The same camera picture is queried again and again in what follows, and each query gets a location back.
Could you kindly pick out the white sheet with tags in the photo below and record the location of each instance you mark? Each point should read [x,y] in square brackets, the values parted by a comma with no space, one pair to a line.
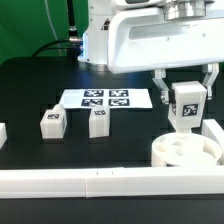
[114,98]

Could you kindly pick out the white round stool seat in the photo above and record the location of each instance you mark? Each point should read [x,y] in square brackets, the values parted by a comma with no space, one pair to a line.
[185,151]

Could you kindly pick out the white front barrier rail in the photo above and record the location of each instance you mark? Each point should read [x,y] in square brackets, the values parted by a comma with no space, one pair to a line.
[107,182]

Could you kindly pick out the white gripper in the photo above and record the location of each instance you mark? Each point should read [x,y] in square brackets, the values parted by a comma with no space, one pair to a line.
[141,40]

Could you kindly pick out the white left barrier rail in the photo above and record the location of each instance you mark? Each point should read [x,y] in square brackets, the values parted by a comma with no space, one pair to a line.
[3,134]

